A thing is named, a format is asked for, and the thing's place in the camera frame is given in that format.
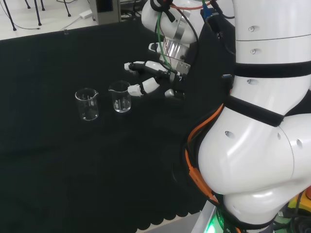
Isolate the black tripod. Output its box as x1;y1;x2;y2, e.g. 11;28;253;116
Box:
0;0;31;32
33;0;72;26

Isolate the black bench cloth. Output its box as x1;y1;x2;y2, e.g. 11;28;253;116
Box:
0;14;238;232

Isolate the black cable bundle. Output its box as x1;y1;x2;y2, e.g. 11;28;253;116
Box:
121;9;146;22

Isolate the clear glass beaker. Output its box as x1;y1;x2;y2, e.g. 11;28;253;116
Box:
74;87;100;121
108;80;133;113

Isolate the yellow stop button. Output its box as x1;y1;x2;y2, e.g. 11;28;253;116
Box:
287;186;311;218

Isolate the white power cable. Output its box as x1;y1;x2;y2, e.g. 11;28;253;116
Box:
59;16;82;32

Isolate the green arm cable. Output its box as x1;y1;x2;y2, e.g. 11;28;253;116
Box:
155;11;177;72

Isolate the grey metal cabinet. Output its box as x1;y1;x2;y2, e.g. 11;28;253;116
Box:
87;0;122;25

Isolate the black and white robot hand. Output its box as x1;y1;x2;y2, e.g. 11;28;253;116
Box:
123;60;190;100

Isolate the thin black floor cable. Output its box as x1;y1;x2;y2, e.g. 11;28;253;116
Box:
13;23;41;31

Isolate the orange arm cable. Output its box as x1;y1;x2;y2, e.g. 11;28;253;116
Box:
167;0;225;203

